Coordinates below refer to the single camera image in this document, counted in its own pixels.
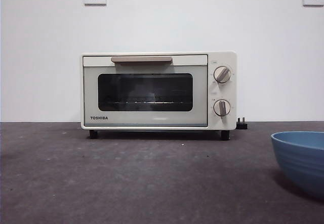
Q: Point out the blue bowl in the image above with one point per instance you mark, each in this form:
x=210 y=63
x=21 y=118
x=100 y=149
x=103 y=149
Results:
x=301 y=163

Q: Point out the round beige oven knob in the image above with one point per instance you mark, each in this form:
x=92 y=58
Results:
x=221 y=107
x=222 y=74

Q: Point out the cream Toshiba toaster oven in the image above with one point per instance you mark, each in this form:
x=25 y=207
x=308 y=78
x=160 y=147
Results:
x=222 y=92

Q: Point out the black power plug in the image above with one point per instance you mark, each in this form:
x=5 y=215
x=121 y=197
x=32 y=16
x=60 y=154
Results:
x=240 y=125

